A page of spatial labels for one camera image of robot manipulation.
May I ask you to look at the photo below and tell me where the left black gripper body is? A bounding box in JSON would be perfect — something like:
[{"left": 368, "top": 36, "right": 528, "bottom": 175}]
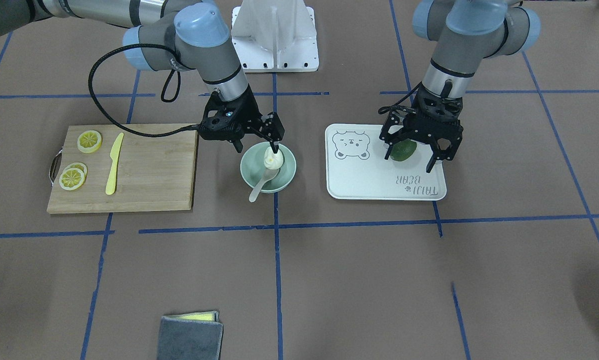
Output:
[{"left": 378, "top": 83, "right": 463, "bottom": 145}]

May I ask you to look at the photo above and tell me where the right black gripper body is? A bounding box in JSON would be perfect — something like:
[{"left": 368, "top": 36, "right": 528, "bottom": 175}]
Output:
[{"left": 197, "top": 85, "right": 266, "bottom": 142}]

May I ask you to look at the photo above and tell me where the white steamed bun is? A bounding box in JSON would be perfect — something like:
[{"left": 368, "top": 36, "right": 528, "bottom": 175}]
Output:
[{"left": 263, "top": 146, "right": 285, "bottom": 170}]

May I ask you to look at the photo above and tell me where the white ceramic spoon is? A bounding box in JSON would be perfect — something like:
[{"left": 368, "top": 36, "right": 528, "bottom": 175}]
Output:
[{"left": 249, "top": 168, "right": 280, "bottom": 203}]

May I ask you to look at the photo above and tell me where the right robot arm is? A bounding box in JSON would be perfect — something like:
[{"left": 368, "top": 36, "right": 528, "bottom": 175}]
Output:
[{"left": 0, "top": 0, "right": 285, "bottom": 153}]

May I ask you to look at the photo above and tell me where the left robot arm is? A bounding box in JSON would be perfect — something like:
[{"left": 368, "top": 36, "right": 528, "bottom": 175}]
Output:
[{"left": 378, "top": 0, "right": 541, "bottom": 173}]

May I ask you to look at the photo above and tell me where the light green bowl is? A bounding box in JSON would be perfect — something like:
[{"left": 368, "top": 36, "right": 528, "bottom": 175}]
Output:
[{"left": 240, "top": 142, "right": 297, "bottom": 194}]

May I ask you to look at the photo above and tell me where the green avocado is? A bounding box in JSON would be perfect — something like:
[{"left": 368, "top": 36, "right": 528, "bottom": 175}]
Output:
[{"left": 389, "top": 139, "right": 417, "bottom": 162}]

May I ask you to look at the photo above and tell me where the white bear serving tray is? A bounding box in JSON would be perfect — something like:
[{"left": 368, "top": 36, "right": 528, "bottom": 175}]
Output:
[{"left": 325, "top": 123, "right": 446, "bottom": 201}]

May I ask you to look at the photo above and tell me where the yellow plastic knife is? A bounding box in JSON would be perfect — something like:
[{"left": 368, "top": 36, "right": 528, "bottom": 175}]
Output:
[{"left": 105, "top": 132, "right": 125, "bottom": 196}]

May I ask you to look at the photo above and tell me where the lower lemon slice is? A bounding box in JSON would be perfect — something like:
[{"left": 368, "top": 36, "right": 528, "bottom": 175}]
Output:
[{"left": 77, "top": 129, "right": 102, "bottom": 154}]

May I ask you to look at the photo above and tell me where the lemon slice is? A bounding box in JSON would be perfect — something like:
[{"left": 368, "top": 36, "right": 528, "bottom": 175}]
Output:
[
  {"left": 59, "top": 167, "right": 86, "bottom": 191},
  {"left": 77, "top": 129, "right": 102, "bottom": 154}
]

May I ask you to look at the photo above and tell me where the hidden lemon slice underneath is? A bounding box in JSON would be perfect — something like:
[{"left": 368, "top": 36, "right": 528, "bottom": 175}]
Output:
[{"left": 63, "top": 162, "right": 88, "bottom": 176}]

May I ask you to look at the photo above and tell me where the upper lemon slice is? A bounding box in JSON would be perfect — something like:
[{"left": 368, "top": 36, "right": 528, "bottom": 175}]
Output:
[{"left": 59, "top": 167, "right": 86, "bottom": 191}]

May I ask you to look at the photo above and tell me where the grey folded cloth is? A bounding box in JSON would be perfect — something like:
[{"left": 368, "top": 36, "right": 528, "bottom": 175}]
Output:
[{"left": 157, "top": 310, "right": 223, "bottom": 360}]

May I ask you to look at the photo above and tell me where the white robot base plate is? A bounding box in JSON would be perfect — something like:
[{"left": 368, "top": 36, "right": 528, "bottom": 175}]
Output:
[{"left": 231, "top": 0, "right": 320, "bottom": 73}]

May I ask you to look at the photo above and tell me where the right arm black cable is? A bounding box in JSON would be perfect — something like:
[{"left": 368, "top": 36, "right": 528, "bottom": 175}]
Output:
[{"left": 88, "top": 44, "right": 202, "bottom": 138}]

